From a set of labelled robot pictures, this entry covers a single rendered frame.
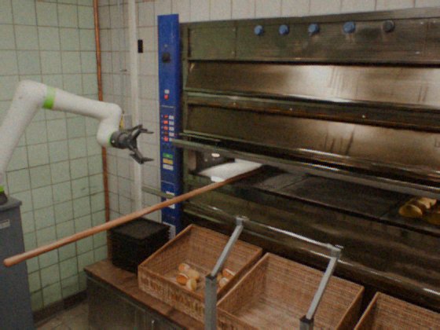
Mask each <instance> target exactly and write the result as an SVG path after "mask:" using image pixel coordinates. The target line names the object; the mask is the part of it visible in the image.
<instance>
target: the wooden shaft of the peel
mask: <svg viewBox="0 0 440 330"><path fill-rule="evenodd" d="M262 170H263V168H262V167H257V168H255V169H252V170H249V171H246V172H244V173H243V174H238V175H237V176H234V177H231V178H228V179H226V180H221V181H217V182H215V183H213V184H211V185H207V186H204V187H203V188H200V189H196V190H194V191H192V192H188V193H186V194H184V195H181V196H178V197H175V198H173V199H171V200H167V201H164V202H163V203H159V204H157V205H155V206H150V207H147V208H144V209H141V210H139V211H136V212H134V213H131V214H128V215H125V216H123V217H121V218H117V219H115V220H113V221H110V222H107V223H105V224H102V225H99V226H96V227H93V228H91V229H88V230H83V231H82V232H79V233H75V234H73V235H71V236H66V237H65V238H63V239H60V240H57V241H54V242H52V243H50V244H46V245H43V246H41V247H38V248H36V249H34V250H31V251H27V252H25V253H20V254H18V255H15V256H13V257H10V258H7V259H5V260H4V266H5V267H10V266H14V265H16V264H18V263H19V262H23V261H25V260H28V259H31V258H34V257H35V256H38V255H41V254H45V253H47V252H50V251H53V250H56V249H58V248H62V247H63V246H65V245H67V244H71V243H73V242H76V241H78V240H81V239H84V238H86V237H88V236H91V235H94V234H95V233H99V232H101V231H105V230H108V229H111V228H113V227H116V226H119V225H121V224H123V223H126V222H129V221H132V220H134V219H136V218H139V217H141V216H143V215H147V214H149V213H152V212H153V211H158V210H159V209H162V208H165V207H167V206H171V205H174V204H177V203H180V202H182V201H184V200H187V199H190V198H191V197H194V196H197V195H200V194H202V193H205V192H207V191H210V190H212V189H216V188H218V187H219V186H222V185H225V184H228V183H230V182H234V181H236V180H240V179H242V178H245V177H247V176H250V175H252V174H255V173H258V172H260V171H262Z"/></svg>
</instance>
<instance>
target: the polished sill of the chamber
mask: <svg viewBox="0 0 440 330"><path fill-rule="evenodd" d="M189 180H192V181H195V182H200V183H204V184H207V185H211V184H213V183H215V182H219V181H221V180H222V179H219V178H214V177H211V176H207V175H204V174H198V173H195V172H193V173H190V174H189ZM218 188H220V189H226V190H229V191H232V192H235V193H240V194H244V195H246V196H251V197H254V198H258V199H260V200H266V201H269V202H271V203H275V204H280V205H283V206H289V207H294V208H297V209H300V210H303V211H309V212H311V213H314V214H318V215H322V216H325V217H329V218H334V219H337V220H340V221H343V222H348V223H351V224H354V225H357V226H362V227H365V228H369V229H376V230H379V231H383V232H385V233H391V234H393V235H396V236H400V237H404V238H408V239H411V240H415V241H419V242H422V243H425V244H430V245H434V246H436V247H439V248H440V233H436V232H433V231H430V230H426V229H421V228H414V227H412V226H408V225H402V224H399V223H396V222H391V221H387V220H384V219H381V218H375V217H372V216H368V215H366V214H360V213H357V212H353V211H348V210H345V209H342V208H338V207H333V206H329V205H323V204H320V203H314V202H311V201H308V200H302V199H299V198H295V197H293V196H287V195H284V194H280V193H277V192H271V191H269V190H265V189H260V188H256V187H253V186H249V185H244V184H241V183H238V182H234V181H232V182H230V183H228V184H225V185H222V186H219V187H218Z"/></svg>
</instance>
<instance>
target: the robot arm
mask: <svg viewBox="0 0 440 330"><path fill-rule="evenodd" d="M14 94H15V97H14V99H13V103H12V104H11V106H10V108H9V111H8V112H7V115H6V117H5V119H4V121H3V123H2V125H1V127H0V205H1V204H6V203H7V202H8V201H9V197H8V196H7V195H6V194H5V191H4V184H5V182H4V175H5V172H6V169H7V167H8V165H9V161H10V160H11V157H12V155H13V153H14V152H15V150H16V148H17V144H18V142H19V140H20V138H21V136H22V135H23V133H24V131H25V130H26V129H27V127H28V125H29V124H30V122H31V121H32V119H33V118H34V117H35V115H36V113H37V112H38V110H39V109H40V108H45V109H50V111H59V112H69V113H73V114H78V115H81V116H87V117H90V118H93V119H99V120H100V121H101V123H100V126H99V129H98V132H97V142H98V144H99V145H100V146H102V147H105V148H115V149H121V150H124V149H129V150H130V154H129V156H132V157H133V158H134V159H135V160H136V161H137V162H138V163H139V164H143V163H144V162H148V161H153V160H155V159H153V158H149V157H143V155H142V154H141V153H140V152H139V151H138V140H137V138H138V135H139V134H140V133H146V134H153V133H154V131H150V130H148V129H147V128H143V125H142V124H140V125H138V126H136V127H135V128H131V129H128V131H130V134H128V133H127V132H124V131H120V130H118V129H119V123H120V120H121V118H122V110H121V108H120V107H119V106H118V105H117V104H109V103H104V102H99V101H93V100H90V99H87V98H84V97H79V96H76V95H74V94H71V93H68V92H65V91H64V90H61V89H59V88H54V87H51V86H47V85H45V84H42V83H40V82H36V81H29V80H24V81H21V82H18V83H17V85H16V86H15V90H14ZM135 130H137V132H136V133H135V134H132V133H133V132H134V131H135Z"/></svg>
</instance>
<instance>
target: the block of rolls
mask: <svg viewBox="0 0 440 330"><path fill-rule="evenodd" d="M436 201H437V200H431V199H428V198H424V197H420V196H415V197H414V198H412V199H411V201H409V202H408V203H407V204H406V205H403V206H402V207H400V209H399V213H400V215H402V216H405V217H408V218H420V217H421V215H422V213H425V212H426V211H427V209H429V208H430V207H431V205H432V204H435V203H436ZM426 220H427V222H429V223H431V224H434V225H437V226H440V203H439V204H438V205H437V207H436V208H435V209H434V210H433V211H432V212H431V213H429V214H428V215H427V217H426Z"/></svg>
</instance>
